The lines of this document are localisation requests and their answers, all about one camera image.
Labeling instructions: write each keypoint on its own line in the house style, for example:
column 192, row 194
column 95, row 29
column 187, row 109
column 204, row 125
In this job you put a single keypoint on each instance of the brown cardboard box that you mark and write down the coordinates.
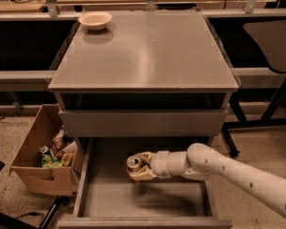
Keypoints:
column 61, row 181

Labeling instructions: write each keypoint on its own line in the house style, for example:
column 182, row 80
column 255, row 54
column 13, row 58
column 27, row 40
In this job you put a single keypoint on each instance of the yellow snack packet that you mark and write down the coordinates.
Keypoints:
column 66, row 159

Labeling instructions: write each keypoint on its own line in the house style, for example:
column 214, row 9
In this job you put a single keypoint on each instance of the white ceramic bowl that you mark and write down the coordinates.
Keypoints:
column 95, row 20

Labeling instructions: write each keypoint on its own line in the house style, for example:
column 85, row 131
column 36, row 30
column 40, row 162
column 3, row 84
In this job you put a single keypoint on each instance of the green snack bag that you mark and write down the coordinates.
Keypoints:
column 47, row 161

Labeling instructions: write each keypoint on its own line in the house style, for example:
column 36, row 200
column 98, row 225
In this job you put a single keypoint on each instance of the grey drawer cabinet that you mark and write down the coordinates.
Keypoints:
column 145, row 61

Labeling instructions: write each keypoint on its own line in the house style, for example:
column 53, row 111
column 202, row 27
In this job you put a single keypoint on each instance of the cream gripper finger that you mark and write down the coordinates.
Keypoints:
column 145, row 156
column 145, row 173

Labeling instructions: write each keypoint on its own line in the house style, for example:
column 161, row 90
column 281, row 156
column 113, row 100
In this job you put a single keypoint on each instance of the closed grey upper drawer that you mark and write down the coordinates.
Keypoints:
column 98, row 123

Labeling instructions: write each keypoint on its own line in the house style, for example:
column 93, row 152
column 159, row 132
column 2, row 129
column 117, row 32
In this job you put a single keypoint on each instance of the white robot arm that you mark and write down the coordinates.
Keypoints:
column 198, row 161

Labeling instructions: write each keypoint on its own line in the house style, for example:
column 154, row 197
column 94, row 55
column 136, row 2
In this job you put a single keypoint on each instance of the orange crushed soda can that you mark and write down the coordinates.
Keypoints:
column 134, row 164

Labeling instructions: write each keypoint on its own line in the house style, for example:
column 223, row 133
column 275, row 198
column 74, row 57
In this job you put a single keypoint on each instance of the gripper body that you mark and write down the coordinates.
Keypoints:
column 161, row 165

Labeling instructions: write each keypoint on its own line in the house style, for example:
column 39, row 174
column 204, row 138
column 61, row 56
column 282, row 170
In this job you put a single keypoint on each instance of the open grey lower drawer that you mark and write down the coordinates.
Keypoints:
column 106, row 198

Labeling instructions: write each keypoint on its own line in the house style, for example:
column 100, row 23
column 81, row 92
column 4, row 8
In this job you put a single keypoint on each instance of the silver can in box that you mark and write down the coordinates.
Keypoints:
column 44, row 150

